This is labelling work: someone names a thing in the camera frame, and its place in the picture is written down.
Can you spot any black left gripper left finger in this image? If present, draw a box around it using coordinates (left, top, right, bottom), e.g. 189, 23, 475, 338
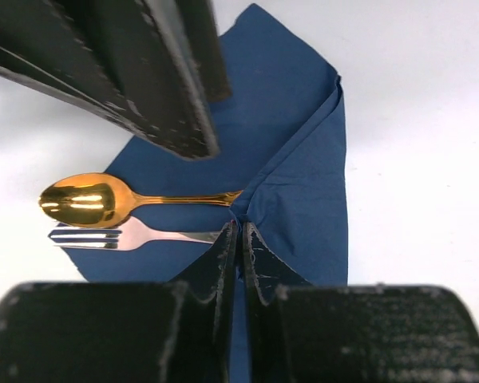
0, 222, 238, 382

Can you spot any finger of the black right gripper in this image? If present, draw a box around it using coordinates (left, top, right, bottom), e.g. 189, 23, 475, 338
176, 0, 232, 102
0, 1, 220, 160

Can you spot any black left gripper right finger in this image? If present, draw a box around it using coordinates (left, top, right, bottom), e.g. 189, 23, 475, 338
243, 223, 479, 382

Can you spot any silver fork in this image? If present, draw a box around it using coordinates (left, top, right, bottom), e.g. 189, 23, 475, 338
49, 217, 220, 251

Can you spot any dark blue paper napkin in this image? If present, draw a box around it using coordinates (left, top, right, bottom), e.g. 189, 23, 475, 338
69, 4, 348, 382

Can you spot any gold spoon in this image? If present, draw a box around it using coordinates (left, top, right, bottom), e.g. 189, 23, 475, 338
38, 172, 241, 229

